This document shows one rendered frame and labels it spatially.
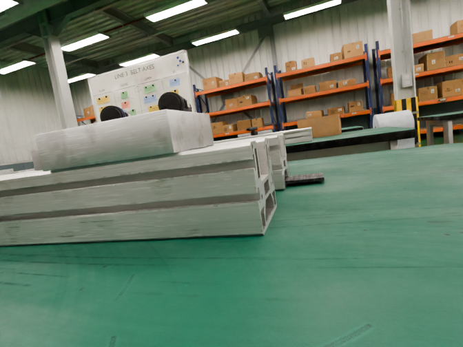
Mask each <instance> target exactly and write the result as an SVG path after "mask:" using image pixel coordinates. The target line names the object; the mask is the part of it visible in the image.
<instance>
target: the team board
mask: <svg viewBox="0 0 463 347"><path fill-rule="evenodd" d="M88 84H89V88H90V94H91V98H92V104H93V108H94V114H95V118H96V122H97V123H99V122H101V119H100V113H101V111H102V109H103V108H104V107H107V106H109V105H113V106H117V107H120V108H121V109H124V110H126V111H127V112H129V113H130V114H131V115H132V116H135V115H139V114H145V113H149V112H155V111H159V108H158V100H159V98H160V97H161V95H163V94H164V93H166V92H175V93H177V94H179V95H180V96H182V97H183V98H185V99H186V100H187V101H188V102H189V104H190V105H191V106H192V112H196V104H195V99H194V91H193V87H192V79H191V74H190V69H189V61H188V57H187V50H180V51H179V52H175V53H171V54H168V55H165V56H160V57H158V58H155V59H151V60H148V61H143V62H141V63H137V64H134V65H130V66H127V67H122V68H120V69H117V70H113V71H110V72H106V73H103V74H99V75H96V76H91V77H88ZM196 113H197V112H196Z"/></svg>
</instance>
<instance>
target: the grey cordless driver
mask: <svg viewBox="0 0 463 347"><path fill-rule="evenodd" d="M158 108H159V110H163V109H171V110H178V111H184V112H192V106H191V105H190V104H189V102H188V101H187V100H186V99H185V98H183V97H182V96H180V95H179V94H177V93H175V92H166V93H164V94H163V95H161V97H160V98H159V100H158Z"/></svg>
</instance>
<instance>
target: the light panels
mask: <svg viewBox="0 0 463 347"><path fill-rule="evenodd" d="M339 3H340V0H335V1H331V2H329V3H324V4H322V5H319V6H315V7H312V8H308V9H306V10H301V11H298V12H295V13H291V14H288V15H285V18H286V19H289V18H292V17H296V16H299V15H302V14H306V13H309V12H313V11H316V10H320V9H323V8H327V7H330V6H334V5H337V4H339ZM15 4H18V3H16V2H13V1H11V0H0V11H2V10H5V9H7V8H9V7H11V6H13V5H15ZM203 4H206V3H205V2H204V1H203V0H194V1H191V2H189V3H186V4H183V5H181V6H177V7H175V8H172V9H169V10H166V11H164V12H160V13H158V14H155V15H152V16H150V17H147V18H148V19H150V20H152V21H153V22H155V21H158V20H160V19H164V18H166V17H170V16H172V15H174V14H178V13H180V12H184V11H186V10H189V9H192V8H195V7H198V6H201V5H203ZM233 34H238V32H237V31H236V30H234V31H231V32H227V33H224V34H220V35H218V36H213V37H211V38H208V39H204V40H202V41H197V42H194V43H193V44H195V45H200V44H203V43H207V42H210V41H214V40H217V39H221V38H224V37H226V36H231V35H233ZM106 38H109V37H107V36H103V35H102V34H99V35H96V36H93V37H91V38H88V39H86V40H83V41H79V42H77V43H74V44H72V45H68V46H66V47H64V48H62V50H67V51H71V50H75V49H77V48H80V47H83V46H85V45H89V44H91V43H94V42H97V41H100V40H103V39H106ZM156 57H158V56H157V55H155V54H153V55H151V56H146V57H144V58H141V59H137V60H134V61H130V62H127V63H123V64H121V65H123V66H128V65H132V64H135V63H139V62H141V61H146V60H148V59H152V58H156ZM32 64H33V63H31V62H27V61H24V62H21V63H18V64H16V65H13V66H10V67H7V68H4V69H2V70H0V74H5V73H8V72H11V71H14V70H17V69H19V68H22V67H25V66H28V65H32ZM90 76H94V75H93V74H86V75H83V76H80V77H76V78H73V79H70V80H68V82H69V83H71V82H73V81H77V80H80V79H83V78H87V77H90Z"/></svg>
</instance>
